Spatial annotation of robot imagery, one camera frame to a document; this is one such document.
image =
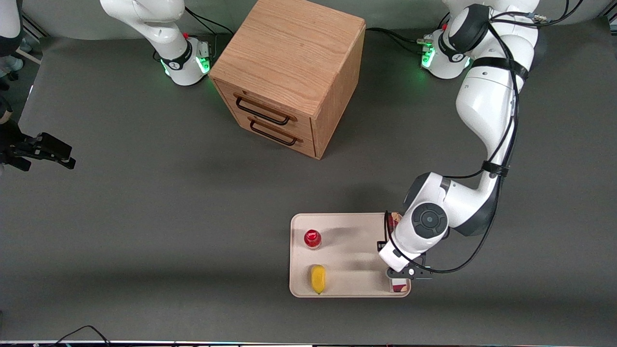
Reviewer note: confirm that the wooden drawer front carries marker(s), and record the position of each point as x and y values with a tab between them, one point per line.
303	147
294	126

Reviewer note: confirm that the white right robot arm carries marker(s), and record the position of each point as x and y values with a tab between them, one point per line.
159	29

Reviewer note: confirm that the red capped small bottle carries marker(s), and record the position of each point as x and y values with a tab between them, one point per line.
312	238

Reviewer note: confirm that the wooden drawer cabinet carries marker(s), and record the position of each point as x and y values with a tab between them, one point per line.
289	53

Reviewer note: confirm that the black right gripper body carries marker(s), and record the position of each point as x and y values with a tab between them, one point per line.
25	147

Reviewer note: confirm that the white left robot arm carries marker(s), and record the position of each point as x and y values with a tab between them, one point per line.
487	101

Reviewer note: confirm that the cream plastic tray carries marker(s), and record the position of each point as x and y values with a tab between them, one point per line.
352	255

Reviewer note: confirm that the yellow lemon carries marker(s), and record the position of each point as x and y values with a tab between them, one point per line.
317	279

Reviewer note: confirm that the red cookie box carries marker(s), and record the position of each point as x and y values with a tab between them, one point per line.
399	288

